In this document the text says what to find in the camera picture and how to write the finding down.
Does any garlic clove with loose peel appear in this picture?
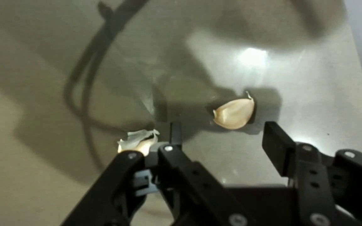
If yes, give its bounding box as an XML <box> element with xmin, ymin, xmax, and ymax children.
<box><xmin>116</xmin><ymin>129</ymin><xmax>162</xmax><ymax>156</ymax></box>

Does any bare garlic clove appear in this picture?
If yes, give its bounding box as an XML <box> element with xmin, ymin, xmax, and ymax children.
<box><xmin>211</xmin><ymin>91</ymin><xmax>258</xmax><ymax>132</ymax></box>

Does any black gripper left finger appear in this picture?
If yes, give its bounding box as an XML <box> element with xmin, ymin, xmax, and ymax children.
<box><xmin>60</xmin><ymin>122</ymin><xmax>249</xmax><ymax>226</ymax></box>

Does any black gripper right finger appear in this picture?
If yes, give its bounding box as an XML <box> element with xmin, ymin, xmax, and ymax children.
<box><xmin>261</xmin><ymin>121</ymin><xmax>362</xmax><ymax>226</ymax></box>

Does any pale blue plastic clip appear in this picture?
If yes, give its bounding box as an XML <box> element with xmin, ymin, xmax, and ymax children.
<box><xmin>132</xmin><ymin>169</ymin><xmax>160</xmax><ymax>199</ymax></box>

